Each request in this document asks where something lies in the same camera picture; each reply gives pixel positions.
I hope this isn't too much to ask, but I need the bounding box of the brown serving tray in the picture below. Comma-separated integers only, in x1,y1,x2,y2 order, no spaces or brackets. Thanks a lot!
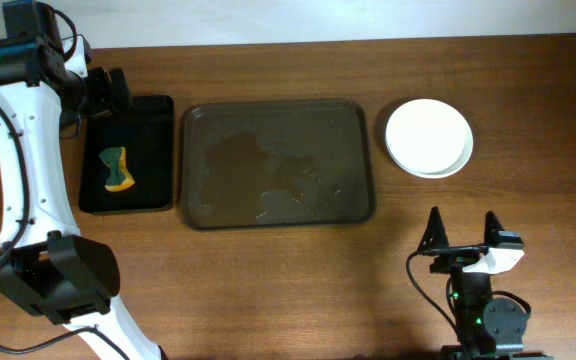
180,99,376,231

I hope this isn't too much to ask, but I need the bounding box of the yellow green sponge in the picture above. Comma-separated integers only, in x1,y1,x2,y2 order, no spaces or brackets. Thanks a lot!
99,147,135,192

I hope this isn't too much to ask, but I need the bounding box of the cream white plate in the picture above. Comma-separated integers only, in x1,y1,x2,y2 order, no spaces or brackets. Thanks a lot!
384,99,474,179

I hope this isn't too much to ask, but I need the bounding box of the black tray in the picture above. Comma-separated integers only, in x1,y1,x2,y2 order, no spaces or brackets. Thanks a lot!
79,95,175,215

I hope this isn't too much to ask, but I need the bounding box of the light blue plate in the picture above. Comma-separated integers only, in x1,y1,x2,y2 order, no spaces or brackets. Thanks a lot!
386,117,474,179

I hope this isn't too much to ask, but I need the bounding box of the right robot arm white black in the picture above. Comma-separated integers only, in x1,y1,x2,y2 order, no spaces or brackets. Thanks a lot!
406,207,532,359

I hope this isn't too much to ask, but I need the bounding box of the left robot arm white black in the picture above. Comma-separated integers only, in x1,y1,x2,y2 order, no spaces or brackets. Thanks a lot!
0,35,166,359

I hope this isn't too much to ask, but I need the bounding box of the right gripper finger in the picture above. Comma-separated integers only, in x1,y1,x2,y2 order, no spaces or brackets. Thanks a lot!
417,206,449,252
484,211,504,245

